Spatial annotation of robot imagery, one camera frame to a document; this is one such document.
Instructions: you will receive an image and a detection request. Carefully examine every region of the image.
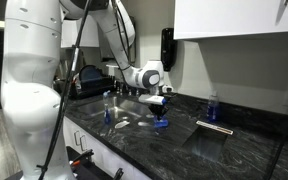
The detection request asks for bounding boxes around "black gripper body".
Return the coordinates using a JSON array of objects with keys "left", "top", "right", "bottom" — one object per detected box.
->
[{"left": 148, "top": 103, "right": 169, "bottom": 119}]

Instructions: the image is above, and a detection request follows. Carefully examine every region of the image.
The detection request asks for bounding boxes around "blue sponge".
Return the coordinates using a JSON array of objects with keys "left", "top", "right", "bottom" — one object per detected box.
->
[{"left": 153, "top": 118, "right": 170, "bottom": 129}]

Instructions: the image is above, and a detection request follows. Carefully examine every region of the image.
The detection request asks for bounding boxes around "chrome sink faucet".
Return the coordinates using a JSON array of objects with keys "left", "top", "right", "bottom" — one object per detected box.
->
[{"left": 114, "top": 78, "right": 142, "bottom": 99}]

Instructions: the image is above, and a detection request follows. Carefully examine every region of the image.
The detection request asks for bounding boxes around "clear dish soap bottle blue liquid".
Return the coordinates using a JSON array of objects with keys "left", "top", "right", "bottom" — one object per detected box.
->
[{"left": 102, "top": 90, "right": 113, "bottom": 125}]

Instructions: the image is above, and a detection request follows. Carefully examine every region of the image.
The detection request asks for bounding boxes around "countertop waste chute opening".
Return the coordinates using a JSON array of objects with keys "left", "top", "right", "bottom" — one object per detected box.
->
[{"left": 181, "top": 120, "right": 235, "bottom": 163}]

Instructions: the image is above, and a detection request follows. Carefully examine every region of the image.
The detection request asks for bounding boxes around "clear spray bottle blue liquid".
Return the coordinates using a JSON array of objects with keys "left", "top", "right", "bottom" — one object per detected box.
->
[{"left": 206, "top": 91, "right": 221, "bottom": 123}]

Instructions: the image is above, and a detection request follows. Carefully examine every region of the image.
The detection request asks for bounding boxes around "stainless steel sink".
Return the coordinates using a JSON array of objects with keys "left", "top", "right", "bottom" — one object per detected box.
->
[{"left": 75, "top": 95, "right": 153, "bottom": 122}]

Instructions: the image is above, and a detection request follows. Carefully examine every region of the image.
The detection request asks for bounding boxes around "black clamp with orange tip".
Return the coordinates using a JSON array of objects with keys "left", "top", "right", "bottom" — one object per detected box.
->
[{"left": 66, "top": 146, "right": 125, "bottom": 180}]

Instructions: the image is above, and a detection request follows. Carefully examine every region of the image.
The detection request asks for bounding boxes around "stainless paper towel dispenser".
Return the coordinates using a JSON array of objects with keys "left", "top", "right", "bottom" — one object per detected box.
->
[{"left": 97, "top": 15, "right": 138, "bottom": 65}]

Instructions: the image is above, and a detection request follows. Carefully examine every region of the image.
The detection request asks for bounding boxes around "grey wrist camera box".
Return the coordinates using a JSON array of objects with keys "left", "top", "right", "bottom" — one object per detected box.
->
[{"left": 161, "top": 84, "right": 175, "bottom": 95}]

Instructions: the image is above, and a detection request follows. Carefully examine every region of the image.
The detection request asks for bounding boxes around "black wall soap dispenser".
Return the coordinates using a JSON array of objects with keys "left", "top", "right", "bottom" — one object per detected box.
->
[{"left": 160, "top": 27, "right": 179, "bottom": 73}]

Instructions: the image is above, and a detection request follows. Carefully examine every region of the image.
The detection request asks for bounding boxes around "white wall-mounted holder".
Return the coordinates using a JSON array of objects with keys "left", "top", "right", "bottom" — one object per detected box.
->
[{"left": 105, "top": 62, "right": 121, "bottom": 80}]

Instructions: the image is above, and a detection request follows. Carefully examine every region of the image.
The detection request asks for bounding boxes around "white base cabinet with handles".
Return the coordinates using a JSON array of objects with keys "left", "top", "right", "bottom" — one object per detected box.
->
[{"left": 63, "top": 116, "right": 152, "bottom": 180}]

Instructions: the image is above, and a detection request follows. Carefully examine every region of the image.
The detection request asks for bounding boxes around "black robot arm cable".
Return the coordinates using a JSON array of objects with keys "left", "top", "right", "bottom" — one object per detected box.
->
[{"left": 36, "top": 0, "right": 93, "bottom": 180}]

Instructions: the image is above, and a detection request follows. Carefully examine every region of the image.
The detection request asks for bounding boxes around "white wall cabinet with handle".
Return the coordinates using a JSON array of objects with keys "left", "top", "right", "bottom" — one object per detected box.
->
[{"left": 173, "top": 0, "right": 288, "bottom": 41}]

